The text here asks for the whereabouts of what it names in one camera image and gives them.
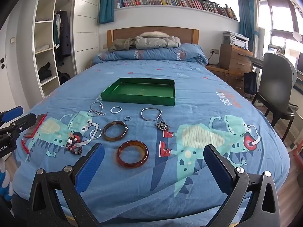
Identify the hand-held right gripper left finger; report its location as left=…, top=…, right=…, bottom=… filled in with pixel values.
left=28, top=143, right=106, bottom=227

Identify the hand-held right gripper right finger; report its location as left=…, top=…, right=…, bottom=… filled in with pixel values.
left=203, top=144, right=280, bottom=227

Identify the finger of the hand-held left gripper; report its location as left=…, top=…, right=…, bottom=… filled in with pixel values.
left=9, top=113, right=37, bottom=134
left=0, top=106, right=24, bottom=124

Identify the colourful beaded bracelet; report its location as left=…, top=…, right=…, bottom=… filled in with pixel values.
left=66, top=134, right=83, bottom=156

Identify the slim silver bracelet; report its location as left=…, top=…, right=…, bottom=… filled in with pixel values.
left=89, top=129, right=102, bottom=140

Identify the dark brown bangle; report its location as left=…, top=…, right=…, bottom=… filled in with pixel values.
left=103, top=121, right=129, bottom=142

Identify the amber resin bangle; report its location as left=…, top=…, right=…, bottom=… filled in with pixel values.
left=117, top=140, right=149, bottom=168

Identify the silver beaded bracelet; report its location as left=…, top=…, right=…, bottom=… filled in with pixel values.
left=90, top=101, right=105, bottom=114

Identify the thin silver bangle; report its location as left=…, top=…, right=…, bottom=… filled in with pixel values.
left=141, top=107, right=163, bottom=122

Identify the green metal tray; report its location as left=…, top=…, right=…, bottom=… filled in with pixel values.
left=101, top=77, right=176, bottom=106

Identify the blue white plush toy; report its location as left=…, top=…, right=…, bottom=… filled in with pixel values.
left=0, top=158, right=15, bottom=202

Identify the black clothes pile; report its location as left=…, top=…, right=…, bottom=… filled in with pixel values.
left=37, top=62, right=52, bottom=81

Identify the dark bag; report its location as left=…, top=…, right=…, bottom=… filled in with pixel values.
left=58, top=72, right=71, bottom=86

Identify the white open wardrobe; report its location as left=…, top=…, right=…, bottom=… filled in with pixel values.
left=33, top=0, right=79, bottom=99

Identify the blue printed bedsheet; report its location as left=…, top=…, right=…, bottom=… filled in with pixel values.
left=12, top=60, right=291, bottom=227

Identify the black tote bag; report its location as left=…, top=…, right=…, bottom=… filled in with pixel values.
left=243, top=71, right=258, bottom=95

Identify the green white hanging garment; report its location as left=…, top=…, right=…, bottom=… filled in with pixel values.
left=53, top=14, right=60, bottom=51

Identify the wooden nightstand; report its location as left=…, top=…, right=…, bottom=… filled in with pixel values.
left=206, top=65, right=247, bottom=97

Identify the dark navy hanging coat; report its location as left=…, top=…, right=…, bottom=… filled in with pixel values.
left=58, top=10, right=72, bottom=58

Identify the grey chair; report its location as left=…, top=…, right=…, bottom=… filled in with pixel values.
left=251, top=52, right=299, bottom=128

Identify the wooden drawer chest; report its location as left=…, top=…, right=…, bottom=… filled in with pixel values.
left=219, top=44, right=255, bottom=76

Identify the olive jacket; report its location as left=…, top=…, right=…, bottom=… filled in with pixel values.
left=108, top=38, right=137, bottom=52

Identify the white printer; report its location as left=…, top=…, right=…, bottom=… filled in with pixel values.
left=223, top=30, right=250, bottom=50

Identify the folded blue quilt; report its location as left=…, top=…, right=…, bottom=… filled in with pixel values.
left=91, top=43, right=209, bottom=65

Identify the wooden headboard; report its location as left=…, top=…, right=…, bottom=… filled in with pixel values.
left=106, top=28, right=199, bottom=50

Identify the grey down jacket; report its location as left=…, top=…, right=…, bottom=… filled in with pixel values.
left=134, top=31, right=182, bottom=50

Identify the teal curtain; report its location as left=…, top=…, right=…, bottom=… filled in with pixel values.
left=99, top=0, right=117, bottom=25

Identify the blue curtain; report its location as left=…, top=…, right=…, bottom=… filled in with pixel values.
left=237, top=0, right=260, bottom=43

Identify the row of books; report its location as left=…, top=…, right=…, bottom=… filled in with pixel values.
left=115, top=0, right=238, bottom=21

